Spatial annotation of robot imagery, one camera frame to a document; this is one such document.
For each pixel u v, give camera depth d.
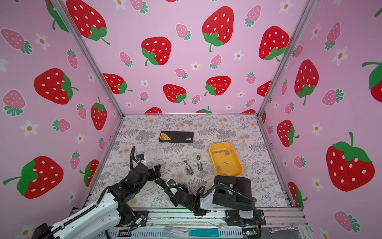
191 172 0.89
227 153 0.98
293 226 0.72
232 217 0.73
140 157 0.72
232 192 0.49
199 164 0.93
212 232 0.70
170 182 0.71
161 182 0.82
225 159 0.96
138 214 0.76
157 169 0.75
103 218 0.57
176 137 1.05
